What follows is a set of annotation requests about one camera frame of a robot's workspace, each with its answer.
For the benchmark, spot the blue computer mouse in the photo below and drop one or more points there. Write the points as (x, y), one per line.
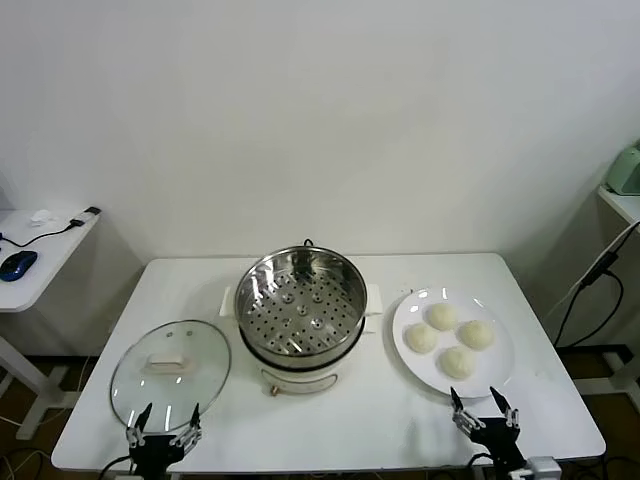
(17, 265)

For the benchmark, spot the white electric cooker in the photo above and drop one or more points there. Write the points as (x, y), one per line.
(300, 382)

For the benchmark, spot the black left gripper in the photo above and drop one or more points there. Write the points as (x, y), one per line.
(155, 455)

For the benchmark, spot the white side table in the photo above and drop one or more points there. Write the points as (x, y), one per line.
(622, 205)
(45, 270)

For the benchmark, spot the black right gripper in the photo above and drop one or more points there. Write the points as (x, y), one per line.
(497, 440)

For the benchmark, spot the stainless steel steamer basket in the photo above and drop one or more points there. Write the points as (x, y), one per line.
(300, 320)

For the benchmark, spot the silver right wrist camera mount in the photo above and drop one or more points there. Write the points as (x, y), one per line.
(540, 469)

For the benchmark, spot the white steamed baozi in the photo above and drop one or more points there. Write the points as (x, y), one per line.
(456, 362)
(476, 334)
(441, 316)
(421, 338)

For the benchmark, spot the light green appliance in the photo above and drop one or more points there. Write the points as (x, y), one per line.
(625, 170)

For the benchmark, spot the crumpled white tissue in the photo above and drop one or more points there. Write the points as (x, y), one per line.
(42, 217)

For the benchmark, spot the white round plate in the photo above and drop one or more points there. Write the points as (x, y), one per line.
(495, 372)

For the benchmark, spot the glass pot lid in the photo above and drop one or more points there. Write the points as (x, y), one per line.
(167, 362)

